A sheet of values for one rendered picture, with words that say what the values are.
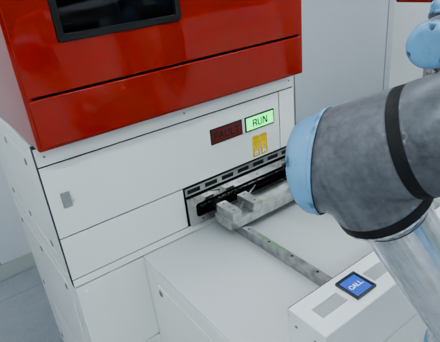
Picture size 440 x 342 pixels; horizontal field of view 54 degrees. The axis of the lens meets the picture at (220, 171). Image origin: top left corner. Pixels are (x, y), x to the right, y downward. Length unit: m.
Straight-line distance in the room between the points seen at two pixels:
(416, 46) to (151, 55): 0.58
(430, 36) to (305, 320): 0.53
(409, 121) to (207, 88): 0.81
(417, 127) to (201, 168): 0.94
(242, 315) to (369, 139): 0.71
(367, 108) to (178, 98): 0.74
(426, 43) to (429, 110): 0.39
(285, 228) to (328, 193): 0.87
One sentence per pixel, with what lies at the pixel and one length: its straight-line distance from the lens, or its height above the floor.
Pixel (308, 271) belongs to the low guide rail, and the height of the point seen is 0.85.
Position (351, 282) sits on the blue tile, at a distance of 0.93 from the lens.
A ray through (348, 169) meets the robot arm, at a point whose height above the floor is 1.37.
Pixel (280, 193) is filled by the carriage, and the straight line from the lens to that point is 1.39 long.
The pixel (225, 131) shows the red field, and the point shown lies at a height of 1.10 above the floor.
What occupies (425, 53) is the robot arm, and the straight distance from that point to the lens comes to 0.80.
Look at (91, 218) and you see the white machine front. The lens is 1.17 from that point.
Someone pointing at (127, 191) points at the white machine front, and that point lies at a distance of 1.18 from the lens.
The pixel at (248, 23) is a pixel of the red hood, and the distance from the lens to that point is 1.23.
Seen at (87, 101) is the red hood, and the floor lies 1.31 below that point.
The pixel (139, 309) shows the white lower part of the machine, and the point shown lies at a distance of 1.39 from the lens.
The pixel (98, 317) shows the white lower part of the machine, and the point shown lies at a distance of 1.34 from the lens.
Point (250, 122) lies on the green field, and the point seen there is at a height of 1.10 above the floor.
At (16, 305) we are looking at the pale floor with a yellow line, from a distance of 2.69.
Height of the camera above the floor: 1.56
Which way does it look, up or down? 26 degrees down
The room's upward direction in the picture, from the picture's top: 6 degrees counter-clockwise
